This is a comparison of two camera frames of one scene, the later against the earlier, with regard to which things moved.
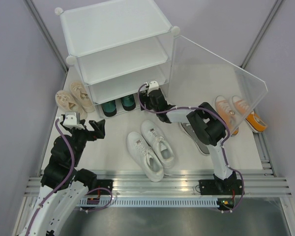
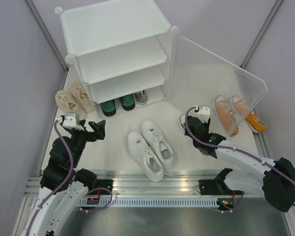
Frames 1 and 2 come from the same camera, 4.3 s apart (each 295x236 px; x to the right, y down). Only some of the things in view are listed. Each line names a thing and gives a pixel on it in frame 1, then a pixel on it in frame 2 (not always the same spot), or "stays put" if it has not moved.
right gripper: [150, 108] → [206, 123]
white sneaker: [160, 144] stays put
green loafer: [128, 102] stays put
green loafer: [109, 108] stays put
